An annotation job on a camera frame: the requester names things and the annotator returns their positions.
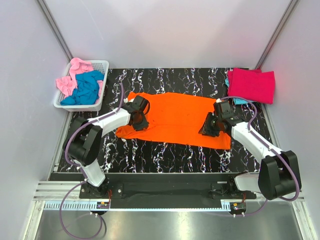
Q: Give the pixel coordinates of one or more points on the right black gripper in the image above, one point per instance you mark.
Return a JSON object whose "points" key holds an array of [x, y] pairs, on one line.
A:
{"points": [[205, 129]]}

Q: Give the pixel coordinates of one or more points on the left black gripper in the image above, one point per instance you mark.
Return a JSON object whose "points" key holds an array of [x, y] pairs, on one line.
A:
{"points": [[144, 124]]}

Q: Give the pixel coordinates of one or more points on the orange t shirt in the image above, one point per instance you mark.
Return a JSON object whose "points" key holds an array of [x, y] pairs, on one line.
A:
{"points": [[176, 118]]}

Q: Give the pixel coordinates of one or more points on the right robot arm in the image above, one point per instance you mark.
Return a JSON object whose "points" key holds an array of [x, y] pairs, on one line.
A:
{"points": [[279, 173]]}

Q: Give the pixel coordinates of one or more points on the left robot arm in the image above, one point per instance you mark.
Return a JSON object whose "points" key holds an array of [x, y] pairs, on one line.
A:
{"points": [[82, 144]]}

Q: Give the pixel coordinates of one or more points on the folded light blue t shirt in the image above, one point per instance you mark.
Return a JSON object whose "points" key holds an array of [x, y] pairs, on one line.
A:
{"points": [[238, 100]]}

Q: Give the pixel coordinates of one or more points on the folded magenta t shirt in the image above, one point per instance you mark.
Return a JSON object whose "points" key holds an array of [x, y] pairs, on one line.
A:
{"points": [[253, 85]]}

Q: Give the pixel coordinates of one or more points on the white plastic basket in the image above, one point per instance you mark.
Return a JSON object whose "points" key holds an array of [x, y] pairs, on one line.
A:
{"points": [[99, 65]]}

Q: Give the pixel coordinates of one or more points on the pink t shirt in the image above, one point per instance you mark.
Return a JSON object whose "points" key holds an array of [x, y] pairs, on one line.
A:
{"points": [[67, 84]]}

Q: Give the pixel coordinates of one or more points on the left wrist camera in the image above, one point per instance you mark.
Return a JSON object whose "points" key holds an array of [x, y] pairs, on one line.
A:
{"points": [[127, 100]]}

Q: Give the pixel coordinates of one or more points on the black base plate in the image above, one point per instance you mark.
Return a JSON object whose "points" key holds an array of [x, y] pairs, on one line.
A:
{"points": [[163, 203]]}

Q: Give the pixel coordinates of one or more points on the aluminium front rail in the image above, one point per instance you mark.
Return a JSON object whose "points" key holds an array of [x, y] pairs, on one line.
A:
{"points": [[122, 190]]}

